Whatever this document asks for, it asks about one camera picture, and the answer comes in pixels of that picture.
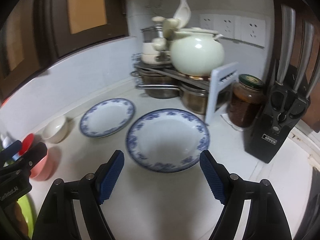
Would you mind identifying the white wall socket panel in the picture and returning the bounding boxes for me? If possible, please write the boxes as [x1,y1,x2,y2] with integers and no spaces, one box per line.
[200,14,266,48]

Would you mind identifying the black knife block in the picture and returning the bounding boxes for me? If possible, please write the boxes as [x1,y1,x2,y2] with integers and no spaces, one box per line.
[245,65,311,164]

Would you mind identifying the steel knife handle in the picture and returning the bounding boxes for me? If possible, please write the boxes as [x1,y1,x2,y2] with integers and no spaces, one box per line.
[277,4,296,85]
[306,66,320,99]
[293,21,315,93]

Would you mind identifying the large blue floral plate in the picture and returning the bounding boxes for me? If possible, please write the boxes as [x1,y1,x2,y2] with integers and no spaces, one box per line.
[126,108,210,173]

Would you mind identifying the steel pot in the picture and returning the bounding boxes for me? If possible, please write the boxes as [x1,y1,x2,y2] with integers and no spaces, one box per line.
[180,83,208,115]
[130,68,180,99]

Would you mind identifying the steel knife handle right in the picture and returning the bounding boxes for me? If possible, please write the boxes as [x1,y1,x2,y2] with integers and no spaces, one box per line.
[306,66,320,99]

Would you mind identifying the green plate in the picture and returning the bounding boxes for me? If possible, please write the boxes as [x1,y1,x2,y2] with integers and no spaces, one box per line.
[14,195,34,239]

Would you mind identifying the cream ceramic pot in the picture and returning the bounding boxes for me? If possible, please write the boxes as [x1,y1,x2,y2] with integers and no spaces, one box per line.
[170,28,225,77]

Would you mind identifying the white cloth under jar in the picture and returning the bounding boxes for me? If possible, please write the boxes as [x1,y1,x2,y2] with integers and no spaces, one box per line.
[221,113,249,132]

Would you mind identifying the steel pot lower left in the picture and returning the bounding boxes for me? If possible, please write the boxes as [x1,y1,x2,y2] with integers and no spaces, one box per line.
[130,68,180,99]

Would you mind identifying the pink plastic bowl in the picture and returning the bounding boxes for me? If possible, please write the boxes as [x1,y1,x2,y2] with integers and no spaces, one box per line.
[30,146,62,181]

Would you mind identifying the black scissors in block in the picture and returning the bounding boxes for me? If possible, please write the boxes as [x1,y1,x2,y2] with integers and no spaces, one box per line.
[270,86,307,133]

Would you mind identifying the steel pot lower right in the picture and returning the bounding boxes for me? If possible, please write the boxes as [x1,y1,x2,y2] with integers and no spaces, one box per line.
[180,83,208,115]

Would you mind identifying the glass jar dark contents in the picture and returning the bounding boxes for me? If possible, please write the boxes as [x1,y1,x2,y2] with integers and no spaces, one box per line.
[228,74,265,128]

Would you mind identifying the steel knife handle middle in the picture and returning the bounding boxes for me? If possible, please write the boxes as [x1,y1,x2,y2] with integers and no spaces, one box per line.
[293,21,315,93]

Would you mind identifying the dark wooden window frame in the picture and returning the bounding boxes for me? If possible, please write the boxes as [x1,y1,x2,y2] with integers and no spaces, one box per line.
[1,0,129,100]

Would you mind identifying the steel knife handle left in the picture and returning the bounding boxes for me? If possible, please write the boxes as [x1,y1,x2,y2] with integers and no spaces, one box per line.
[277,4,296,85]

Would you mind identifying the red and black bowl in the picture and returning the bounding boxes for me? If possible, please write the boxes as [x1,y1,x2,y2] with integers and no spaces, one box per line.
[18,133,35,156]

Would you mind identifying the white metal pot rack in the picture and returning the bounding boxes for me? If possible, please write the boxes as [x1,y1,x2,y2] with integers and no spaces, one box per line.
[150,62,239,125]

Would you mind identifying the white rice ladle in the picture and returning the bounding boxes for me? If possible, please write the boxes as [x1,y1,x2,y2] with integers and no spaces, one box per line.
[173,0,191,28]

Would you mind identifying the small blue floral plate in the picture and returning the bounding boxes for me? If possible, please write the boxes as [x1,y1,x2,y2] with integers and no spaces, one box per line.
[79,98,136,138]

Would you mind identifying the cream cooker with steel lid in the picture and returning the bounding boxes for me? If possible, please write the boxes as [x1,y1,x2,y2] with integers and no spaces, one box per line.
[141,16,171,66]

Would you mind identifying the white ceramic bowl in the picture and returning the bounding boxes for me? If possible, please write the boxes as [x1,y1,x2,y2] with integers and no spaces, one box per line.
[42,115,68,144]

